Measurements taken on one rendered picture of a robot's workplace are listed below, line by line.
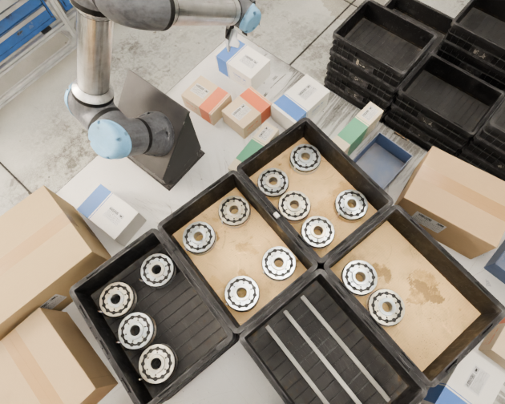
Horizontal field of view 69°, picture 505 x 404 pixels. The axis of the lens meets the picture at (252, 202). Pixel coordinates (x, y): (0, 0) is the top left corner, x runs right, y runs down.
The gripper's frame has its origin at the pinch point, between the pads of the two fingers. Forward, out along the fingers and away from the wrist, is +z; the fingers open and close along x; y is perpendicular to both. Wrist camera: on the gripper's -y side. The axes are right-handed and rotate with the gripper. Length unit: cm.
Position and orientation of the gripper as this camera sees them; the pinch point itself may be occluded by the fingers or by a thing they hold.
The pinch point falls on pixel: (240, 39)
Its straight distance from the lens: 154.3
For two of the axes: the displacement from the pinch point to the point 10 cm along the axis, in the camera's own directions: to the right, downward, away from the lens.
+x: 6.5, -7.2, 2.4
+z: 0.5, 3.6, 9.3
